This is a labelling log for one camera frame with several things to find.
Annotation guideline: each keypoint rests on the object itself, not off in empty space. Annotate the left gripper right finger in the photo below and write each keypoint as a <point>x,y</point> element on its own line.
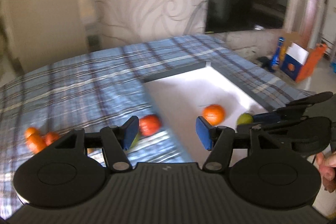
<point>226,147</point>

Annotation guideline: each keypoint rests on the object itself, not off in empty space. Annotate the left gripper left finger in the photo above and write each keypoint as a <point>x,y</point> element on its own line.
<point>114,141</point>

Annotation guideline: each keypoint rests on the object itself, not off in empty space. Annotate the orange tangerine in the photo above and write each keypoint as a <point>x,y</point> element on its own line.
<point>214,114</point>

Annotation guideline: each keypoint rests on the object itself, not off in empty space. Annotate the red persimmon fruit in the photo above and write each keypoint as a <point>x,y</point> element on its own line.
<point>149,125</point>

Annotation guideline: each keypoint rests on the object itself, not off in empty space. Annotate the dark box with white interior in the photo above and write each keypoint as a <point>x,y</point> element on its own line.
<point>179,95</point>

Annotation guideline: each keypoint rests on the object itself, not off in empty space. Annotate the large orange with stem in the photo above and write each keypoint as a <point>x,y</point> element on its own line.
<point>35,143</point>

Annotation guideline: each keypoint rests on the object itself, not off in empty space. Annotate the small orange mandarin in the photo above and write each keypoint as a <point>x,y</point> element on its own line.
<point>31,131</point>

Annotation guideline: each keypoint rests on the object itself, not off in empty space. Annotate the green round fruit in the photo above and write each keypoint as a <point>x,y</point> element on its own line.
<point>135,140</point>

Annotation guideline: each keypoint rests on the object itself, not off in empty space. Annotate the red apple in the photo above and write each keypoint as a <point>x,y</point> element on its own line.
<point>51,137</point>

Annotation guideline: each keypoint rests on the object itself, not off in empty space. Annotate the person's right hand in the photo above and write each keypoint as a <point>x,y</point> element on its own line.
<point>326,165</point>

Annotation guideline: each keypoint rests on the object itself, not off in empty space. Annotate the blue plaid cloth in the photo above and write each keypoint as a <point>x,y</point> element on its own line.
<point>104,88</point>

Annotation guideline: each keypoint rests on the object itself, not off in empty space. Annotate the orange and blue carton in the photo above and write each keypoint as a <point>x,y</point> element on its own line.
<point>298,64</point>

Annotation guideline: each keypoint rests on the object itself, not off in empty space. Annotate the blue glass bottle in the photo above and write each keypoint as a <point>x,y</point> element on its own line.
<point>274,62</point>

